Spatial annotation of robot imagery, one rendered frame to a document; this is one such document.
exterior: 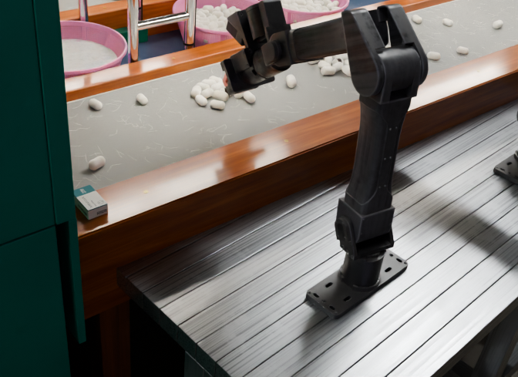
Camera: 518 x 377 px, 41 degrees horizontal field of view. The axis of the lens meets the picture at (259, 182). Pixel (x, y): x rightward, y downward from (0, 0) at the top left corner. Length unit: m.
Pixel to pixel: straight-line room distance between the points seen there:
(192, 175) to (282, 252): 0.21
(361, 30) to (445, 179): 0.60
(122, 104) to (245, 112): 0.26
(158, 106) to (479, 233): 0.69
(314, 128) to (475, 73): 0.52
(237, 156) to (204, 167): 0.07
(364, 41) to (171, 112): 0.59
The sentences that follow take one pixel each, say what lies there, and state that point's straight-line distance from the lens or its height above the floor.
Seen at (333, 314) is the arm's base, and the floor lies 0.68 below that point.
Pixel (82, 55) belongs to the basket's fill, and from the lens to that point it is 1.69.
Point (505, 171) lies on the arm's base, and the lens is 1.58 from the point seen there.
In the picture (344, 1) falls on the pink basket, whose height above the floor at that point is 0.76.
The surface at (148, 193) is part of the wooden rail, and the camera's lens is 1.18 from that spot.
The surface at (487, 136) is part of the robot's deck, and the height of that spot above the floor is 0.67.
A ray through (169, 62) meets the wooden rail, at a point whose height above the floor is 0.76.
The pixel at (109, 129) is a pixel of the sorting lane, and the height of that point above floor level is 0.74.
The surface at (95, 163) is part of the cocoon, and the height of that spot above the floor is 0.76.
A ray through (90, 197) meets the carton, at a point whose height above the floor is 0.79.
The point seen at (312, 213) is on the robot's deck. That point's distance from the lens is 1.33.
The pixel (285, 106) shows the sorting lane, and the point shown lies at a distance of 1.51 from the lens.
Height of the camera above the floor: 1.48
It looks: 36 degrees down
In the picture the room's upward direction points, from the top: 7 degrees clockwise
